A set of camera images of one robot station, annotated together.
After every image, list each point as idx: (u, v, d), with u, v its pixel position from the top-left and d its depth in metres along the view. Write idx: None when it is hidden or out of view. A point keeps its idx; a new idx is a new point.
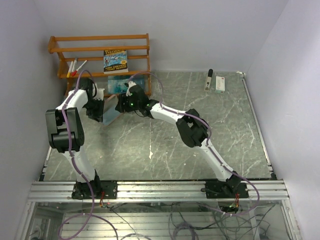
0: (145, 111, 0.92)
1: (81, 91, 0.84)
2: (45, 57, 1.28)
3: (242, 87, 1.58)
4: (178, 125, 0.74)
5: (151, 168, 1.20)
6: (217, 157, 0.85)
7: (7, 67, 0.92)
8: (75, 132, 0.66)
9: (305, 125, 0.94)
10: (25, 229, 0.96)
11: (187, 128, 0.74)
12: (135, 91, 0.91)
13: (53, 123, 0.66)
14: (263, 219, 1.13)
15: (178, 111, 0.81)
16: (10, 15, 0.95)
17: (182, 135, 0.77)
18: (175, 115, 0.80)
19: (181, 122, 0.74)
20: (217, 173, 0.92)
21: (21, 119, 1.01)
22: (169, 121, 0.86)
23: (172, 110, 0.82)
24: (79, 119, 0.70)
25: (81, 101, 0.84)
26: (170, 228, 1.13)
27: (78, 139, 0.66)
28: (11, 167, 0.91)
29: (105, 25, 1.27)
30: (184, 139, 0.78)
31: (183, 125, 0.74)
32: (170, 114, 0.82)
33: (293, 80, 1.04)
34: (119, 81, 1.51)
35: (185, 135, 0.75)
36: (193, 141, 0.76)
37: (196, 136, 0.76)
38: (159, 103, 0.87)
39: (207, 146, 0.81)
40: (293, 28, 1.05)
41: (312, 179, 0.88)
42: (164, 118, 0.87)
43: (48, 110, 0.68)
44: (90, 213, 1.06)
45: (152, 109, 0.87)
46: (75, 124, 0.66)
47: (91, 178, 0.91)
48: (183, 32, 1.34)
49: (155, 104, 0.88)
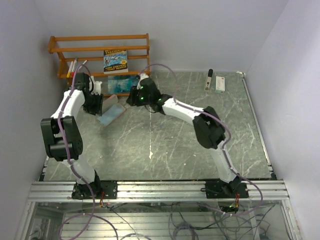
0: (156, 106, 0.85)
1: (77, 93, 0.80)
2: (45, 57, 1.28)
3: (242, 87, 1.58)
4: (195, 124, 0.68)
5: (151, 168, 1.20)
6: (228, 161, 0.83)
7: (7, 67, 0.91)
8: (73, 142, 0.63)
9: (305, 125, 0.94)
10: (25, 229, 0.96)
11: (205, 128, 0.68)
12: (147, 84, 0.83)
13: (49, 133, 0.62)
14: (263, 218, 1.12)
15: (194, 109, 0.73)
16: (10, 15, 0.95)
17: (199, 134, 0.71)
18: (191, 113, 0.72)
19: (199, 121, 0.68)
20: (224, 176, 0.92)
21: (21, 118, 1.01)
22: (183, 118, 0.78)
23: (187, 107, 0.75)
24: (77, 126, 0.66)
25: (77, 103, 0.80)
26: (170, 228, 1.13)
27: (76, 149, 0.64)
28: (11, 167, 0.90)
29: (106, 25, 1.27)
30: (200, 138, 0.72)
31: (201, 125, 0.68)
32: (185, 111, 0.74)
33: (293, 80, 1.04)
34: (119, 81, 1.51)
35: (201, 135, 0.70)
36: (209, 142, 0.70)
37: (213, 137, 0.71)
38: (173, 98, 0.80)
39: (222, 150, 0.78)
40: (294, 28, 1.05)
41: (312, 179, 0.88)
42: (176, 115, 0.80)
43: (43, 120, 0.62)
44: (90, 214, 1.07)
45: (165, 103, 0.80)
46: (73, 134, 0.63)
47: (91, 179, 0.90)
48: (183, 32, 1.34)
49: (168, 99, 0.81)
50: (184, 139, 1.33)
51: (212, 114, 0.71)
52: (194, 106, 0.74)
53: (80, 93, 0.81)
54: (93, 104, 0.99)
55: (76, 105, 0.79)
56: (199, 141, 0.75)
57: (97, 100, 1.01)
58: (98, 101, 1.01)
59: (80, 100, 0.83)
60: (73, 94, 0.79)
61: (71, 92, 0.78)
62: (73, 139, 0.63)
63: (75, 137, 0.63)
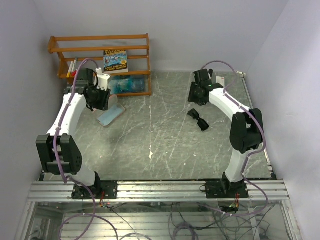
0: (203, 91, 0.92)
1: (78, 97, 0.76)
2: (45, 57, 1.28)
3: (242, 87, 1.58)
4: (235, 120, 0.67)
5: (151, 168, 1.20)
6: (243, 168, 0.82)
7: (7, 67, 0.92)
8: (70, 162, 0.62)
9: (305, 125, 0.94)
10: (25, 229, 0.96)
11: (243, 129, 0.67)
12: (199, 73, 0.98)
13: (45, 153, 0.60)
14: (263, 218, 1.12)
15: (241, 105, 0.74)
16: (10, 16, 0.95)
17: (233, 132, 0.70)
18: (235, 107, 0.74)
19: (240, 120, 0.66)
20: (229, 173, 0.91)
21: (21, 118, 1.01)
22: (225, 110, 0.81)
23: (235, 102, 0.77)
24: (75, 144, 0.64)
25: (78, 110, 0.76)
26: (170, 228, 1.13)
27: (73, 167, 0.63)
28: (11, 167, 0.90)
29: (106, 25, 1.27)
30: (233, 137, 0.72)
31: (240, 124, 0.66)
32: (231, 104, 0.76)
33: (293, 80, 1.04)
34: (119, 81, 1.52)
35: (237, 135, 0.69)
36: (242, 145, 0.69)
37: (248, 142, 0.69)
38: (223, 90, 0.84)
39: (246, 157, 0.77)
40: (293, 29, 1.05)
41: (312, 179, 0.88)
42: (219, 106, 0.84)
43: (38, 139, 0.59)
44: (93, 214, 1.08)
45: (213, 91, 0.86)
46: (70, 156, 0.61)
47: (91, 183, 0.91)
48: (183, 31, 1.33)
49: (217, 89, 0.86)
50: (184, 139, 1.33)
51: (256, 118, 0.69)
52: (240, 104, 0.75)
53: (81, 96, 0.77)
54: (97, 101, 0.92)
55: (77, 112, 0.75)
56: (231, 141, 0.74)
57: (102, 96, 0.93)
58: (103, 97, 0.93)
59: (82, 104, 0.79)
60: (72, 100, 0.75)
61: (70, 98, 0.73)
62: (70, 159, 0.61)
63: (72, 157, 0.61)
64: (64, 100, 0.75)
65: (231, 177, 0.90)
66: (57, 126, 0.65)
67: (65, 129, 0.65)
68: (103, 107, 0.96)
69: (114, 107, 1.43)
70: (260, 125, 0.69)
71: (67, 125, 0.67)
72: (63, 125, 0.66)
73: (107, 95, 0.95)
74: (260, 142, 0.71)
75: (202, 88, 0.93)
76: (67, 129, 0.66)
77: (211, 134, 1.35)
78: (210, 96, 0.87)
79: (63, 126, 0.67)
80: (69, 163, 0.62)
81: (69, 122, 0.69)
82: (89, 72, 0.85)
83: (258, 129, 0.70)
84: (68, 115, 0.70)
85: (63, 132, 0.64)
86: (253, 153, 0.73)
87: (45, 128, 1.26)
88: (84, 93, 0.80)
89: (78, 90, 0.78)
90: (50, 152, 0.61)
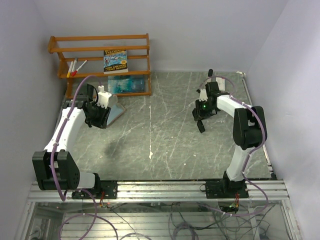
0: (211, 98, 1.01)
1: (77, 112, 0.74)
2: (45, 57, 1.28)
3: (242, 87, 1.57)
4: (236, 112, 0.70)
5: (151, 168, 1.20)
6: (245, 166, 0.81)
7: (7, 67, 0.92)
8: (67, 180, 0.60)
9: (305, 125, 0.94)
10: (25, 229, 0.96)
11: (243, 121, 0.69)
12: (209, 84, 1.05)
13: (41, 170, 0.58)
14: (263, 219, 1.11)
15: (243, 102, 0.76)
16: (9, 15, 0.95)
17: (235, 127, 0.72)
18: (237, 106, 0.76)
19: (240, 112, 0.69)
20: (229, 171, 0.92)
21: (20, 118, 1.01)
22: (229, 112, 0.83)
23: (237, 101, 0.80)
24: (72, 161, 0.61)
25: (77, 125, 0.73)
26: (170, 228, 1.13)
27: (71, 184, 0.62)
28: (11, 166, 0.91)
29: (106, 24, 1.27)
30: (235, 133, 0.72)
31: (240, 117, 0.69)
32: (234, 104, 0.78)
33: (293, 80, 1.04)
34: (119, 81, 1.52)
35: (238, 128, 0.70)
36: (242, 138, 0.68)
37: (249, 136, 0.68)
38: (229, 95, 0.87)
39: (247, 154, 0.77)
40: (293, 29, 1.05)
41: (312, 179, 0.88)
42: (225, 110, 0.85)
43: (34, 156, 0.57)
44: (94, 215, 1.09)
45: (220, 97, 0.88)
46: (66, 176, 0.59)
47: (90, 185, 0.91)
48: (184, 31, 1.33)
49: (224, 95, 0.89)
50: (184, 139, 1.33)
51: (258, 115, 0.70)
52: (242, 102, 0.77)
53: (80, 110, 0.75)
54: (96, 118, 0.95)
55: (75, 127, 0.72)
56: (234, 139, 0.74)
57: (101, 112, 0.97)
58: (102, 114, 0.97)
59: (81, 119, 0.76)
60: (71, 115, 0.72)
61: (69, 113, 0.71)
62: (67, 177, 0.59)
63: (69, 176, 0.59)
64: (63, 114, 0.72)
65: (232, 175, 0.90)
66: (54, 142, 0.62)
67: (62, 145, 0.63)
68: (101, 124, 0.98)
69: (114, 107, 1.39)
70: (261, 121, 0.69)
71: (65, 140, 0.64)
72: (61, 141, 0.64)
73: (107, 112, 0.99)
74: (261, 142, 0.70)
75: (211, 97, 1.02)
76: (65, 145, 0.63)
77: (211, 134, 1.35)
78: (219, 102, 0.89)
79: (61, 141, 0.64)
80: (66, 181, 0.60)
81: (68, 137, 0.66)
82: (89, 87, 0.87)
83: (259, 125, 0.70)
84: (66, 130, 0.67)
85: (61, 149, 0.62)
86: (254, 150, 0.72)
87: (45, 128, 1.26)
88: (83, 107, 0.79)
89: (78, 104, 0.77)
90: (47, 169, 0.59)
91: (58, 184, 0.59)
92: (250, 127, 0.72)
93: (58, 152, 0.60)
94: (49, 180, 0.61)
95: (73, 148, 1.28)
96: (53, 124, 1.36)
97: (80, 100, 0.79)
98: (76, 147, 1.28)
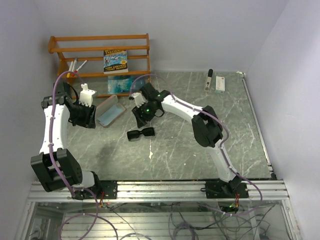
0: (154, 102, 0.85)
1: (61, 108, 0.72)
2: (45, 56, 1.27)
3: (242, 87, 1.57)
4: (193, 123, 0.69)
5: (151, 168, 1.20)
6: (227, 159, 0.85)
7: (7, 67, 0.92)
8: (73, 176, 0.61)
9: (305, 124, 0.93)
10: (25, 229, 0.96)
11: (203, 127, 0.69)
12: (142, 88, 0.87)
13: (43, 173, 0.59)
14: (263, 218, 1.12)
15: (192, 106, 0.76)
16: (9, 15, 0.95)
17: (196, 132, 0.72)
18: (191, 111, 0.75)
19: (197, 121, 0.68)
20: (219, 173, 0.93)
21: (20, 117, 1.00)
22: (180, 116, 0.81)
23: (186, 105, 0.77)
24: (72, 157, 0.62)
25: (64, 120, 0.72)
26: (170, 228, 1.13)
27: (77, 179, 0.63)
28: (11, 166, 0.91)
29: (106, 24, 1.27)
30: (198, 137, 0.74)
31: (199, 125, 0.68)
32: (185, 109, 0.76)
33: (293, 80, 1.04)
34: (119, 81, 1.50)
35: (199, 134, 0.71)
36: (207, 141, 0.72)
37: (210, 136, 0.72)
38: (171, 96, 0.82)
39: (219, 149, 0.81)
40: (293, 29, 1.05)
41: (312, 179, 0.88)
42: (176, 113, 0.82)
43: (32, 160, 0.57)
44: (96, 214, 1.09)
45: (164, 101, 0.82)
46: (70, 171, 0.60)
47: (91, 184, 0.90)
48: (183, 31, 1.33)
49: (167, 97, 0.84)
50: (184, 139, 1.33)
51: (210, 113, 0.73)
52: (193, 105, 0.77)
53: (63, 107, 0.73)
54: (80, 117, 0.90)
55: (64, 123, 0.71)
56: (197, 142, 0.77)
57: (86, 112, 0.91)
58: (87, 113, 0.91)
59: (67, 115, 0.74)
60: (56, 112, 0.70)
61: (53, 111, 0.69)
62: (71, 173, 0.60)
63: (73, 171, 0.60)
64: (46, 114, 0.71)
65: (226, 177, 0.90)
66: (49, 143, 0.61)
67: (58, 144, 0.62)
68: (87, 124, 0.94)
69: (114, 107, 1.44)
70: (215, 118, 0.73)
71: (58, 139, 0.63)
72: (55, 140, 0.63)
73: (92, 111, 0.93)
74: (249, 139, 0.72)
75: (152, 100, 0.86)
76: (60, 143, 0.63)
77: None
78: (165, 106, 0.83)
79: (55, 141, 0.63)
80: (72, 177, 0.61)
81: (60, 135, 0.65)
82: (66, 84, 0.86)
83: (215, 122, 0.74)
84: (57, 128, 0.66)
85: (57, 148, 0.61)
86: (222, 142, 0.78)
87: None
88: (65, 103, 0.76)
89: (59, 100, 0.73)
90: (48, 170, 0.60)
91: (65, 181, 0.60)
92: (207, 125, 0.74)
93: (56, 151, 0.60)
94: (53, 181, 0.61)
95: (73, 148, 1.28)
96: None
97: (59, 96, 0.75)
98: (76, 147, 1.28)
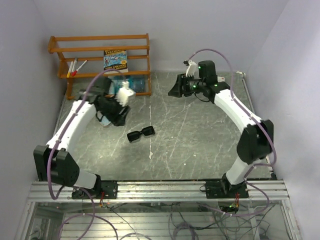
0: (208, 91, 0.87)
1: (87, 108, 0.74)
2: (45, 56, 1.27)
3: (242, 87, 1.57)
4: (245, 133, 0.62)
5: (151, 168, 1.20)
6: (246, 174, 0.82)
7: (7, 67, 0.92)
8: (64, 177, 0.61)
9: (305, 124, 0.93)
10: (25, 229, 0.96)
11: (252, 142, 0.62)
12: (206, 68, 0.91)
13: (41, 166, 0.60)
14: (263, 219, 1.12)
15: (251, 114, 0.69)
16: (9, 15, 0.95)
17: (242, 143, 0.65)
18: (245, 118, 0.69)
19: (250, 132, 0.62)
20: (230, 176, 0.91)
21: (20, 117, 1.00)
22: (230, 116, 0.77)
23: (244, 110, 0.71)
24: (72, 158, 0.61)
25: (85, 120, 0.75)
26: (170, 228, 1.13)
27: (67, 182, 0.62)
28: (11, 166, 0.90)
29: (106, 24, 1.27)
30: (241, 147, 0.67)
31: (249, 138, 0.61)
32: (241, 113, 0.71)
33: (293, 79, 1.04)
34: (119, 81, 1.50)
35: (245, 147, 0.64)
36: (249, 157, 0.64)
37: (257, 153, 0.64)
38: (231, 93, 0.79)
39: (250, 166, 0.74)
40: (293, 29, 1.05)
41: (312, 179, 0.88)
42: (226, 111, 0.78)
43: (36, 149, 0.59)
44: (93, 214, 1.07)
45: (219, 94, 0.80)
46: (63, 173, 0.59)
47: (90, 185, 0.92)
48: (183, 31, 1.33)
49: (225, 92, 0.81)
50: (184, 139, 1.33)
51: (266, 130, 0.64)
52: (252, 114, 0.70)
53: (90, 106, 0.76)
54: (112, 114, 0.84)
55: (82, 123, 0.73)
56: (238, 153, 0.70)
57: (118, 110, 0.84)
58: (118, 112, 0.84)
59: (90, 116, 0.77)
60: (80, 110, 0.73)
61: (78, 108, 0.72)
62: (63, 174, 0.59)
63: (66, 173, 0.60)
64: (73, 107, 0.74)
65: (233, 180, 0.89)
66: (57, 139, 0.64)
67: (64, 143, 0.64)
68: (116, 123, 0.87)
69: None
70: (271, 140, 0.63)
71: (68, 138, 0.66)
72: (64, 138, 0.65)
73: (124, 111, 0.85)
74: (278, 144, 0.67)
75: (208, 88, 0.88)
76: (67, 142, 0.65)
77: (211, 134, 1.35)
78: (218, 100, 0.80)
79: (64, 138, 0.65)
80: (63, 178, 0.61)
81: (71, 134, 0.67)
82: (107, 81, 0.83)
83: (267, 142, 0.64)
84: (71, 127, 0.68)
85: (62, 147, 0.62)
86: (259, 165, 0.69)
87: (45, 127, 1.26)
88: (94, 101, 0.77)
89: (90, 98, 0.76)
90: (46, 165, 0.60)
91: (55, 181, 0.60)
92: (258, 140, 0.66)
93: (60, 149, 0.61)
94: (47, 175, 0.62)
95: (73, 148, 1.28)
96: (52, 124, 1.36)
97: (93, 94, 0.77)
98: (76, 147, 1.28)
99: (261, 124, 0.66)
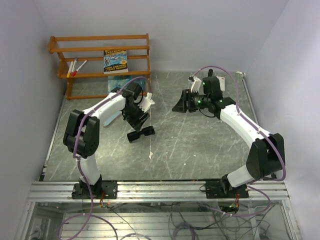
0: (213, 106, 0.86)
1: (120, 98, 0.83)
2: (45, 56, 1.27)
3: (242, 87, 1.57)
4: (254, 147, 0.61)
5: (151, 168, 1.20)
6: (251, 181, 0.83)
7: (7, 67, 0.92)
8: (85, 144, 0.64)
9: (305, 124, 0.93)
10: (25, 229, 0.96)
11: (261, 157, 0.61)
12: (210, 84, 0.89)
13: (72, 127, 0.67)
14: (263, 219, 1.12)
15: (259, 129, 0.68)
16: (9, 15, 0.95)
17: (253, 158, 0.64)
18: (253, 132, 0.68)
19: (259, 146, 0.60)
20: (232, 178, 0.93)
21: (20, 118, 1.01)
22: (236, 130, 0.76)
23: (252, 125, 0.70)
24: (99, 129, 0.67)
25: (115, 108, 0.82)
26: (170, 228, 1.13)
27: (86, 151, 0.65)
28: (11, 166, 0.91)
29: (106, 24, 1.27)
30: (252, 162, 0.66)
31: (259, 152, 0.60)
32: (248, 127, 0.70)
33: (293, 79, 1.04)
34: (119, 81, 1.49)
35: (255, 163, 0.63)
36: (259, 172, 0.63)
37: (268, 170, 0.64)
38: (237, 108, 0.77)
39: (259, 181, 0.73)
40: (293, 29, 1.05)
41: (312, 179, 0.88)
42: (232, 126, 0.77)
43: (74, 111, 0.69)
44: (90, 214, 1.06)
45: (225, 110, 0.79)
46: (88, 137, 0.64)
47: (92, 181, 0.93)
48: (183, 31, 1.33)
49: (230, 107, 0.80)
50: (184, 139, 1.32)
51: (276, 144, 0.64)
52: (259, 127, 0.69)
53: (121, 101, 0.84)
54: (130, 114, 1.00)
55: (113, 109, 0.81)
56: (249, 167, 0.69)
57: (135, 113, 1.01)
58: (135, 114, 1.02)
59: (119, 107, 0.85)
60: (114, 98, 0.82)
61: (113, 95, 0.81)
62: (87, 139, 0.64)
63: (90, 138, 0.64)
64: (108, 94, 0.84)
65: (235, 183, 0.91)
66: (92, 109, 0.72)
67: (97, 114, 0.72)
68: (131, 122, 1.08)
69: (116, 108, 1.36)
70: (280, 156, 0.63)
71: (100, 112, 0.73)
72: (98, 110, 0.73)
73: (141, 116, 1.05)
74: (282, 150, 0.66)
75: (213, 104, 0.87)
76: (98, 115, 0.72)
77: (211, 134, 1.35)
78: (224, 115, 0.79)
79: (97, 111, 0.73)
80: (84, 146, 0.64)
81: (103, 111, 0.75)
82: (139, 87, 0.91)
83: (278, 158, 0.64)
84: (106, 106, 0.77)
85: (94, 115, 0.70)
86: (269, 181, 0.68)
87: (45, 127, 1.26)
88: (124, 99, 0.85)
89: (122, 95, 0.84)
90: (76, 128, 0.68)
91: (77, 145, 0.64)
92: (268, 155, 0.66)
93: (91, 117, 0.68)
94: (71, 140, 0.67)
95: None
96: (52, 124, 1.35)
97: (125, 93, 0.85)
98: None
99: (270, 138, 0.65)
